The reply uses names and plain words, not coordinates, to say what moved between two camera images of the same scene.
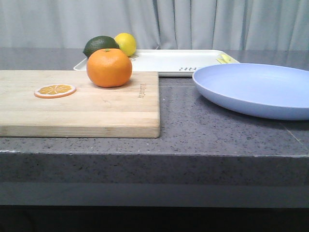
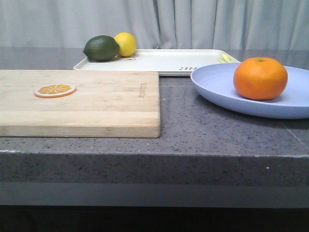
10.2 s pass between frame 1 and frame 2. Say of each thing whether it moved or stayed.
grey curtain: stayed
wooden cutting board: stayed
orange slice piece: stayed
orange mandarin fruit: moved
